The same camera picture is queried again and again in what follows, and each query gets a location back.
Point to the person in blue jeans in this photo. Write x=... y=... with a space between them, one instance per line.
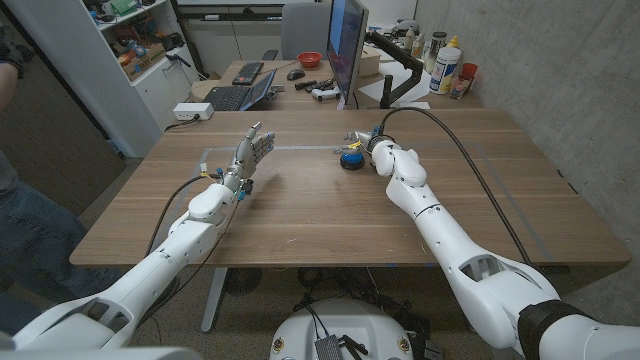
x=35 y=240

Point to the blue push button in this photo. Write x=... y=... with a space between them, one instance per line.
x=352 y=161

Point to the open black laptop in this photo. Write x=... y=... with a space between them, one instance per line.
x=232 y=97

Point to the white shelf unit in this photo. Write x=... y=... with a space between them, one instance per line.
x=100 y=100

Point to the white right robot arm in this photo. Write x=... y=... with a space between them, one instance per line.
x=450 y=240

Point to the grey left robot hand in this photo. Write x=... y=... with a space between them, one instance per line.
x=247 y=155

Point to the black floor fan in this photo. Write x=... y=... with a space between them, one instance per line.
x=242 y=281

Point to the black computer mouse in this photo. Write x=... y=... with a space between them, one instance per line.
x=296 y=74

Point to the grey table leg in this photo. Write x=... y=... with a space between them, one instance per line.
x=214 y=300

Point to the white paper sheet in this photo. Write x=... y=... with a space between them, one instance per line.
x=372 y=90

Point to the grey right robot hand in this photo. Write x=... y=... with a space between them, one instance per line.
x=361 y=141

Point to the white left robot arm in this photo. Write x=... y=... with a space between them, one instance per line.
x=175 y=250

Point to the gloved person hand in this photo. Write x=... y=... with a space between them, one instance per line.
x=12 y=50

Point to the black remote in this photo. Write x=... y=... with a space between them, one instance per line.
x=306 y=84

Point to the computer monitor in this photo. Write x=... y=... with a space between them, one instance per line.
x=345 y=45

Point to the person forearm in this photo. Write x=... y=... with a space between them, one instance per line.
x=6 y=85

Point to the white game controller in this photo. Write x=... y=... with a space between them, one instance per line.
x=325 y=94

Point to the cardboard box with parts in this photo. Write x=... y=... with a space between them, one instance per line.
x=145 y=62

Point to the light wooden box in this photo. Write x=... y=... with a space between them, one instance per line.
x=370 y=61

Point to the wooden back desk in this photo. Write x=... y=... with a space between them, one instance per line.
x=295 y=100

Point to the black keyboard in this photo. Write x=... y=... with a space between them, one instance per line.
x=248 y=73

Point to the white wipes canister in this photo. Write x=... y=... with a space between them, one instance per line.
x=444 y=70

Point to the red bowl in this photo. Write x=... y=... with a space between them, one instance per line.
x=309 y=59

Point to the dark lid jar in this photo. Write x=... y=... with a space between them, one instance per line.
x=434 y=47

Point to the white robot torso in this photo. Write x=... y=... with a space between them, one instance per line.
x=345 y=320

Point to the red cup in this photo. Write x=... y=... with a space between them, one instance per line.
x=470 y=71

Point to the grey office chair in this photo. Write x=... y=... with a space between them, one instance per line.
x=305 y=30

